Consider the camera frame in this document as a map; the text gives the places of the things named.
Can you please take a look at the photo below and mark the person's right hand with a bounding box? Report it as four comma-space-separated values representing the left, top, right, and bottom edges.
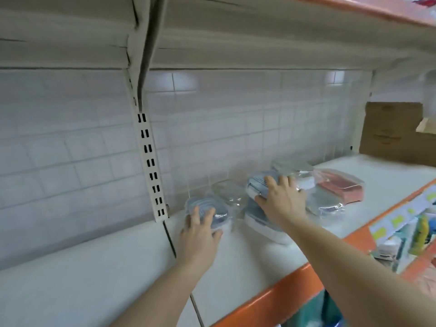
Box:
254, 173, 309, 229

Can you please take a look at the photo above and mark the person's left hand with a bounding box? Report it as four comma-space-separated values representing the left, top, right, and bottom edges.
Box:
176, 204, 224, 273

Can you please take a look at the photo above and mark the blue grey lid plastic box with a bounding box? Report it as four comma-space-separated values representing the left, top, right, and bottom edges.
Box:
185, 194, 237, 236

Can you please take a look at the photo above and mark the orange metal store shelving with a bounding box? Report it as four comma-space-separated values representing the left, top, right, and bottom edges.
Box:
0, 0, 436, 327

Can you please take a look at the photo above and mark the person's right forearm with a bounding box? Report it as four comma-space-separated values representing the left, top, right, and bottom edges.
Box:
282, 214, 436, 327

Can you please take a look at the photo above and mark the person's left forearm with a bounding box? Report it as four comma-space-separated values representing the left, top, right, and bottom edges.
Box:
109, 261, 219, 327

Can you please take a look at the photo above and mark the yellow shelf price label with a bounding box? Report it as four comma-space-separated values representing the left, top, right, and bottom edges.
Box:
388, 210, 410, 229
368, 224, 391, 244

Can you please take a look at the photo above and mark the brown cardboard box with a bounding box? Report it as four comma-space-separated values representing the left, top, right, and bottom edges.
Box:
360, 102, 436, 168

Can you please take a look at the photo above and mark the white cap bottle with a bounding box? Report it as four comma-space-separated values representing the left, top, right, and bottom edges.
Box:
373, 238, 404, 271

